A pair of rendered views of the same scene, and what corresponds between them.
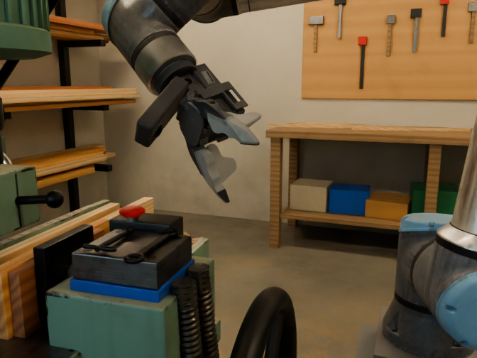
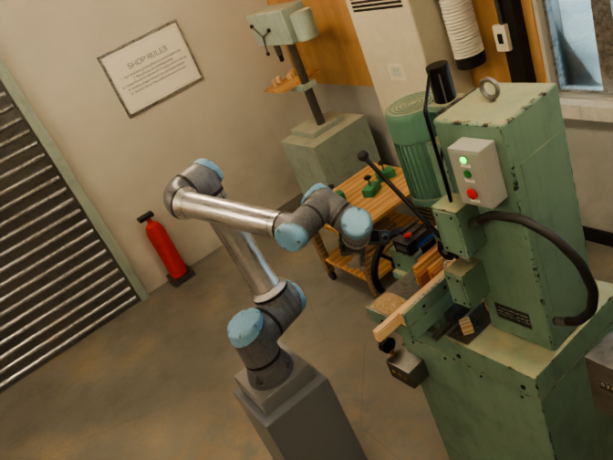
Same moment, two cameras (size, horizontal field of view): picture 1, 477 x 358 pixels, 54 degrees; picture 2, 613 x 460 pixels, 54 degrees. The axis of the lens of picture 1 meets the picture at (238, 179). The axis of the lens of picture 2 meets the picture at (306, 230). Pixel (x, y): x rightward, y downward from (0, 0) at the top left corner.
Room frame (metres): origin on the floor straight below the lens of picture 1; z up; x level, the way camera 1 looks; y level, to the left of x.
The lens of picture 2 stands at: (1.96, 1.21, 2.11)
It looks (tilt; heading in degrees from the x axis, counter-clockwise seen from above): 27 degrees down; 227
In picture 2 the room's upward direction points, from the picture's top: 24 degrees counter-clockwise
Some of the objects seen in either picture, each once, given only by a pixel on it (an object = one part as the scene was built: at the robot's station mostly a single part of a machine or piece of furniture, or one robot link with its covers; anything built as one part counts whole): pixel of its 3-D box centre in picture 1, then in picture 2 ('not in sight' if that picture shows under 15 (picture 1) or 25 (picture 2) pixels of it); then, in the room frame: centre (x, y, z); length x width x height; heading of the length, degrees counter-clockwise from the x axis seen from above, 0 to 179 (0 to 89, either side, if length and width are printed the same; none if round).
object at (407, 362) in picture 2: not in sight; (406, 368); (0.74, 0.09, 0.58); 0.12 x 0.08 x 0.08; 73
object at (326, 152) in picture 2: not in sight; (319, 117); (-1.10, -1.49, 0.79); 0.62 x 0.48 x 1.58; 71
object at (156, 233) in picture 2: not in sight; (164, 246); (-0.13, -2.58, 0.30); 0.19 x 0.18 x 0.60; 70
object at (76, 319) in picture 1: (138, 310); (418, 252); (0.49, 0.11, 0.91); 0.15 x 0.14 x 0.09; 163
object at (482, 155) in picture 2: not in sight; (477, 172); (0.76, 0.56, 1.40); 0.10 x 0.06 x 0.16; 73
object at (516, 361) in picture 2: not in sight; (501, 310); (0.57, 0.42, 0.76); 0.57 x 0.45 x 0.09; 73
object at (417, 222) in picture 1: (436, 256); (253, 336); (0.93, -0.42, 0.81); 0.17 x 0.15 x 0.18; 177
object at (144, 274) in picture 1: (140, 247); (410, 236); (0.49, 0.11, 0.99); 0.13 x 0.11 x 0.06; 163
